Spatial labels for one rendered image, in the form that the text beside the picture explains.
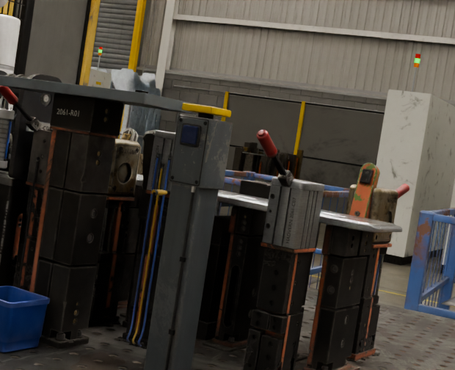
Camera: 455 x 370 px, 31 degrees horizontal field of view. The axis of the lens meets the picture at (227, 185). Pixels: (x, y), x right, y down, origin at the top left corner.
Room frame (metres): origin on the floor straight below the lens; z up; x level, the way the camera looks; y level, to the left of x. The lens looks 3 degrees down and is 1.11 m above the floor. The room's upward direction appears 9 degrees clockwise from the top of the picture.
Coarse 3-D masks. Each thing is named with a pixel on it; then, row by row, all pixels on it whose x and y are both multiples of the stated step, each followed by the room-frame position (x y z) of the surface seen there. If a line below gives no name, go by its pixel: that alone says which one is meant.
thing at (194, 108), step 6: (186, 108) 1.33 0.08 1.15; (192, 108) 1.32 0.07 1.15; (198, 108) 1.32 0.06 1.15; (204, 108) 1.31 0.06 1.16; (210, 108) 1.31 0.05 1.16; (216, 108) 1.32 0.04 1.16; (198, 114) 1.34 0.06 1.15; (204, 114) 1.33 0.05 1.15; (210, 114) 1.32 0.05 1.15; (216, 114) 1.32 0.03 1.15; (222, 114) 1.33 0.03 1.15; (228, 114) 1.35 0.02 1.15
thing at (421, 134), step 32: (416, 64) 9.53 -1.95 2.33; (416, 96) 9.43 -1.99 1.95; (384, 128) 9.57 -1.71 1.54; (416, 128) 9.40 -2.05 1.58; (448, 128) 10.43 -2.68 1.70; (384, 160) 9.55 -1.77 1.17; (416, 160) 9.38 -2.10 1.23; (448, 160) 10.71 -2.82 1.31; (416, 192) 9.43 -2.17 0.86; (448, 192) 11.01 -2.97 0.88; (416, 224) 9.65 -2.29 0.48; (384, 256) 9.47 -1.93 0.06
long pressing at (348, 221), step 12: (228, 192) 1.76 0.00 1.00; (240, 204) 1.58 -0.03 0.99; (252, 204) 1.56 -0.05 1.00; (264, 204) 1.55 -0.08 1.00; (324, 216) 1.48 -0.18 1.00; (336, 216) 1.54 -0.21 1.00; (348, 216) 1.59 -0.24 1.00; (360, 228) 1.45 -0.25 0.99; (372, 228) 1.45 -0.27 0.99; (384, 228) 1.49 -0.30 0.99; (396, 228) 1.54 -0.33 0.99
